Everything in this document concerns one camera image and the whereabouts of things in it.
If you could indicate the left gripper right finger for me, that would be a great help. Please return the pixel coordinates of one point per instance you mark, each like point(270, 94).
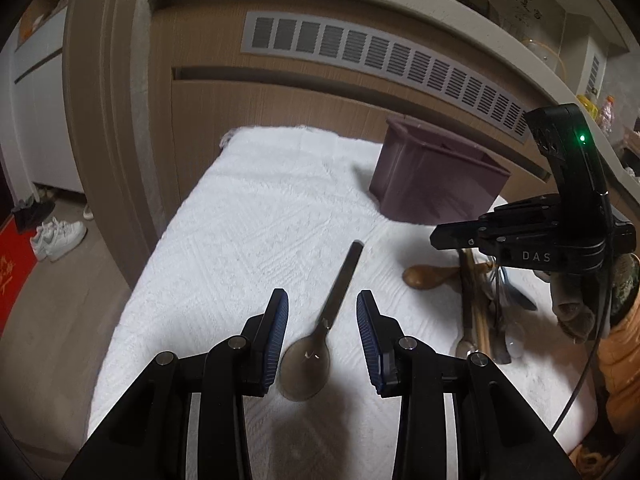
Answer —
point(499, 436)

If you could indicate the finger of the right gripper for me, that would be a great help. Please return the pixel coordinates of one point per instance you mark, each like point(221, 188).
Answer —
point(455, 235)

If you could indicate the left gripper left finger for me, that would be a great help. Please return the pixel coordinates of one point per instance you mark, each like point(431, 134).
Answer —
point(145, 435)

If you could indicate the brown wooden spoon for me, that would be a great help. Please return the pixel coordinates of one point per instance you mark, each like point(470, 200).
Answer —
point(426, 277)

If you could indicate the large steel spoon black handle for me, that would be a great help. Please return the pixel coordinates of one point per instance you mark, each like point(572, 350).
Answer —
point(305, 366)

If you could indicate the light wooden chopstick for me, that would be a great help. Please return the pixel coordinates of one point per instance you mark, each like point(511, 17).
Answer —
point(480, 309)

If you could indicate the small steel spoon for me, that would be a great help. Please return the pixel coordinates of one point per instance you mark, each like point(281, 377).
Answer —
point(466, 344)

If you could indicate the orange sleeve forearm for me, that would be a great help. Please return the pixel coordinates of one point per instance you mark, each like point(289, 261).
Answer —
point(618, 359)

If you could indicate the gloved right hand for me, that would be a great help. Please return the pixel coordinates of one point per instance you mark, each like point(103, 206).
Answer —
point(575, 318)

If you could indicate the purple plastic utensil holder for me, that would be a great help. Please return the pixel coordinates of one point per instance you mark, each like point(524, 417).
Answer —
point(429, 175)

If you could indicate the orange drink bottle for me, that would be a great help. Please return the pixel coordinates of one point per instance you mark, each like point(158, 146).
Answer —
point(606, 117)

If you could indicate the grey ventilation grille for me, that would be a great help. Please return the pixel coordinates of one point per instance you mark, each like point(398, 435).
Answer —
point(370, 51)

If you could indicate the white textured cloth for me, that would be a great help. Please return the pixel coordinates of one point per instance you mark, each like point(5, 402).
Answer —
point(279, 208)

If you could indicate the white sneaker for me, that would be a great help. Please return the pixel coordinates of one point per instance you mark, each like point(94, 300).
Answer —
point(55, 239)

